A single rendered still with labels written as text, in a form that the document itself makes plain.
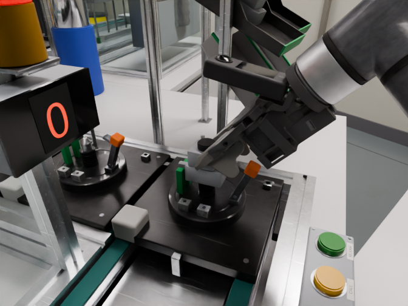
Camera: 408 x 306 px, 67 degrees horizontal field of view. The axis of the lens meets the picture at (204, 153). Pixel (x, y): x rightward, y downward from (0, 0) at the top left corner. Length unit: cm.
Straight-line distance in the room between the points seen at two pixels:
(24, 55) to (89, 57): 103
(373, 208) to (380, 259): 158
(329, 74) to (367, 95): 277
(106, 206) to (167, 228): 13
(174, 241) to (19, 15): 35
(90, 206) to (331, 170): 62
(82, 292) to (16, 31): 34
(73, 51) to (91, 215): 87
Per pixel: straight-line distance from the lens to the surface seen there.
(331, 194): 81
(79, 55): 134
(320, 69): 37
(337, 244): 53
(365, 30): 37
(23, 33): 32
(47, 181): 43
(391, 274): 69
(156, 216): 54
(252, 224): 53
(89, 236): 55
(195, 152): 48
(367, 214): 221
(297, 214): 59
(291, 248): 53
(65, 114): 35
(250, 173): 48
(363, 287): 64
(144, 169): 66
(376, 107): 314
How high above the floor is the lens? 134
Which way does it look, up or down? 32 degrees down
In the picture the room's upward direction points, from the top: straight up
